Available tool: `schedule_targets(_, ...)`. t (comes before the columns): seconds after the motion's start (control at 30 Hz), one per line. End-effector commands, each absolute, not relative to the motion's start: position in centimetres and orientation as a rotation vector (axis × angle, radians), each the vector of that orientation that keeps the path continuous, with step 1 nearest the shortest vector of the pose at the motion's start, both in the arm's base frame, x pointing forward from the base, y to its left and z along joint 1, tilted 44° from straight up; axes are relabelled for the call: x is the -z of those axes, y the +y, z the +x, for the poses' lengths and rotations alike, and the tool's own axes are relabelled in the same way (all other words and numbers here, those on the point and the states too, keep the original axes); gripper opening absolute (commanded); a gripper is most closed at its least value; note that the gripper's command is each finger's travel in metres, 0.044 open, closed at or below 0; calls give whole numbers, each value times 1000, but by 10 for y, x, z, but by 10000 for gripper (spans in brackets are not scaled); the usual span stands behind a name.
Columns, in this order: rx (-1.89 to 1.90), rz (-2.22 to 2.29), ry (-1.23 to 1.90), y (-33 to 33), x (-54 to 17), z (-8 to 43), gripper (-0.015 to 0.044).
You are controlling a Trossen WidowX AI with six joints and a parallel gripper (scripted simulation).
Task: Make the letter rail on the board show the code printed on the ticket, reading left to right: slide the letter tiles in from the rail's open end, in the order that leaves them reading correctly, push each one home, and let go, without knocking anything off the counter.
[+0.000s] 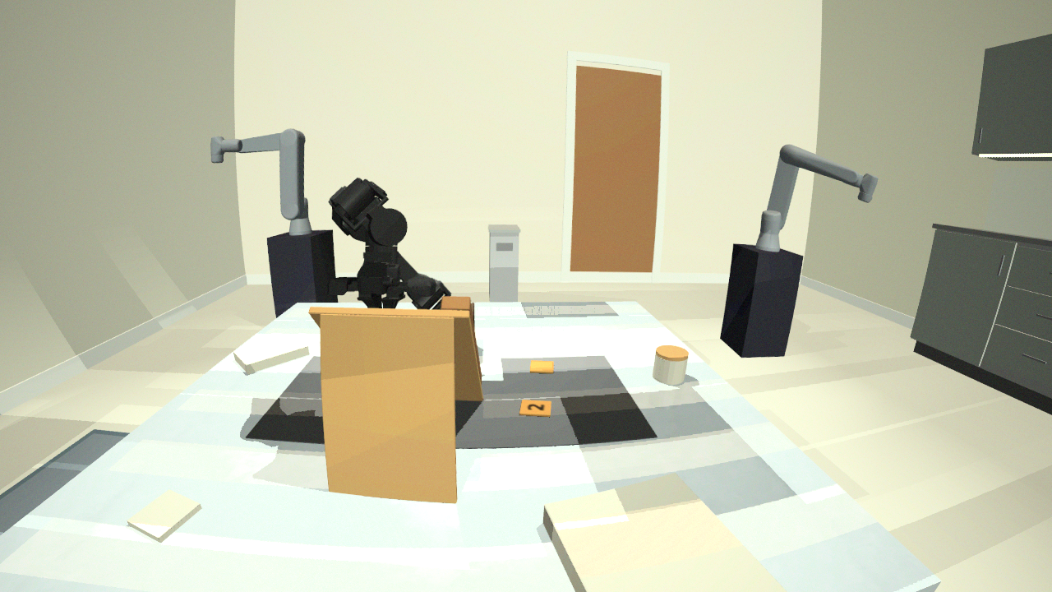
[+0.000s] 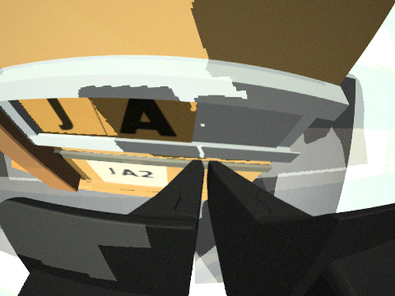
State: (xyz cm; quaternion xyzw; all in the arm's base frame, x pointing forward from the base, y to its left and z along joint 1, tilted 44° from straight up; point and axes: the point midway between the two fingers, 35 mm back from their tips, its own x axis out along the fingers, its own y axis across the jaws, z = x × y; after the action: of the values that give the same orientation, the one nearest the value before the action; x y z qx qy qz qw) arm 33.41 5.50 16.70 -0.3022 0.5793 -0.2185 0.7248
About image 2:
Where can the tan board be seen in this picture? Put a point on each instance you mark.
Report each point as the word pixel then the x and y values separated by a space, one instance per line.
pixel 261 71

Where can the white paper ticket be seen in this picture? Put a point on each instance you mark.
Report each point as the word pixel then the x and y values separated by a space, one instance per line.
pixel 145 175

